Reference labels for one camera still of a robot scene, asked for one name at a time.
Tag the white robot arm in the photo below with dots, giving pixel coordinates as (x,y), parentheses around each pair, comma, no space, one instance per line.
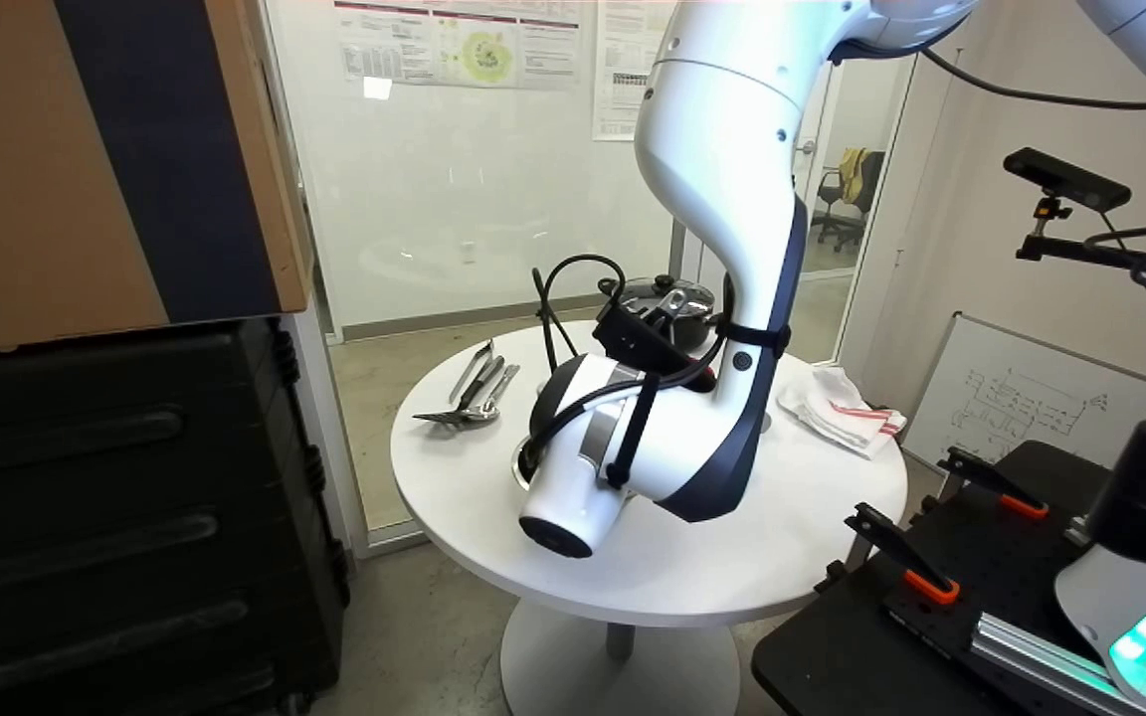
(719,151)

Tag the black storage case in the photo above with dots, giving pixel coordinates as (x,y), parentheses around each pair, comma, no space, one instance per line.
(161,532)

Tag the orange black clamp right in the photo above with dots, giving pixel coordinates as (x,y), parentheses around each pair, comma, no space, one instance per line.
(991,479)

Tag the cardboard box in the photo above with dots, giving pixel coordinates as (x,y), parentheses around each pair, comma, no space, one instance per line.
(145,176)

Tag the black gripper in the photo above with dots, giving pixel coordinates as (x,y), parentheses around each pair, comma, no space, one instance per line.
(679,314)

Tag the white round table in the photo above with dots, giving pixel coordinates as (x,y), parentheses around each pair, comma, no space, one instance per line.
(647,621)

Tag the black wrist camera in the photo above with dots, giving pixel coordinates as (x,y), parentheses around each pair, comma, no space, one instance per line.
(636,345)

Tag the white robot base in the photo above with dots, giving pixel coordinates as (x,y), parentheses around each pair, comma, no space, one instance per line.
(1144,609)

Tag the white red striped towel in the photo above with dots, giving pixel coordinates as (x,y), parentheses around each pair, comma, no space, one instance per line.
(835,409)

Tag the orange black clamp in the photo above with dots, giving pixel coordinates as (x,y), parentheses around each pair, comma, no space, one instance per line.
(915,575)
(991,479)

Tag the black perforated breadboard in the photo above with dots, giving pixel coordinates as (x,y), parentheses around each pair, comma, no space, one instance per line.
(866,646)

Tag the orange black clamp left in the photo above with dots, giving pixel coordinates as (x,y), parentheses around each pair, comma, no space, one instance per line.
(915,575)

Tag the black camera on stand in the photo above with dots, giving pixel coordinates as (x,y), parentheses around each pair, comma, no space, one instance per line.
(1057,176)

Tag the white whiteboard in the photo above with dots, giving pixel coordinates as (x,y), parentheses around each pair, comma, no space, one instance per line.
(991,393)

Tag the aluminium rail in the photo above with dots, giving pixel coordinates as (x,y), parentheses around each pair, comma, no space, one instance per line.
(1040,677)

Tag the metal tongs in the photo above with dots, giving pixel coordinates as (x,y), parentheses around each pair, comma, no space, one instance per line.
(475,393)

